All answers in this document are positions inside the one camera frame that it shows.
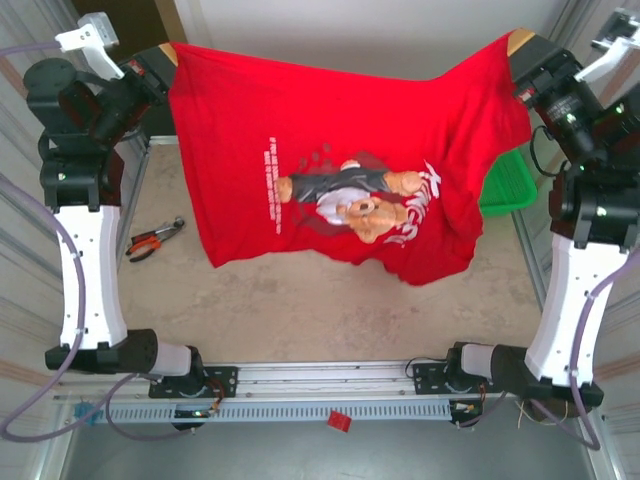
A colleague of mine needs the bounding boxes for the red t-shirt with bear print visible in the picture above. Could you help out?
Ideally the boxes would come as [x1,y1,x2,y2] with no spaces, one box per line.
[167,30,534,287]

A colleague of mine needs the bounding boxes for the tan wooden door jamb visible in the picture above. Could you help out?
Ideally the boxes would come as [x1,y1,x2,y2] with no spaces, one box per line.
[158,0,190,45]

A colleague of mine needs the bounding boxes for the brown wooden board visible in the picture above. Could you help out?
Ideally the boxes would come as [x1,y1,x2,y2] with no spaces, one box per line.
[74,0,189,51]

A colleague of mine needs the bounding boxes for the green plastic basket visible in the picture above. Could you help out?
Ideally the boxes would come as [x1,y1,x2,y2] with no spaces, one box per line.
[477,149,539,219]

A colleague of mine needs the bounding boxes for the small red plastic block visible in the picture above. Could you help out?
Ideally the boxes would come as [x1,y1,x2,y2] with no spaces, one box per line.
[327,409,353,434]

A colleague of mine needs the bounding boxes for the orange-handled pliers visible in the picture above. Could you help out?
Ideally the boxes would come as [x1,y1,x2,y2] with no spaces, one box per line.
[124,215,186,264]

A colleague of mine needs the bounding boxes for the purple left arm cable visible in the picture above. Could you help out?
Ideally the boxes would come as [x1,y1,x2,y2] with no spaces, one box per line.
[0,42,197,445]

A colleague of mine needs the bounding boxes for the brown pouch with string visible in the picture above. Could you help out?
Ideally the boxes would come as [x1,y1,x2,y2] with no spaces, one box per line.
[517,397,584,427]

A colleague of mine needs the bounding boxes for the small circuit board with wires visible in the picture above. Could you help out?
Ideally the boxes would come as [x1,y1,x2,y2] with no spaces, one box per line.
[173,405,222,420]
[448,399,485,417]

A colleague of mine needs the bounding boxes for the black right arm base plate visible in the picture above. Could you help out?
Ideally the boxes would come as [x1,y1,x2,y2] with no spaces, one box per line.
[410,362,501,399]

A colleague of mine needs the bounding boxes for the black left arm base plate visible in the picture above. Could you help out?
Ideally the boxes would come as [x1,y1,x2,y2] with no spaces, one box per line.
[148,365,239,400]

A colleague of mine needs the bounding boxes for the wide aluminium extrusion rail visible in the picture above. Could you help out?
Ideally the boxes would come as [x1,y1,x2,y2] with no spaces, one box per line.
[52,355,601,402]

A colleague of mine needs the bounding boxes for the white slotted cable duct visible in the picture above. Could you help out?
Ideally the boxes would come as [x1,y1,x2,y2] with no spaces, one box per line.
[94,399,454,424]

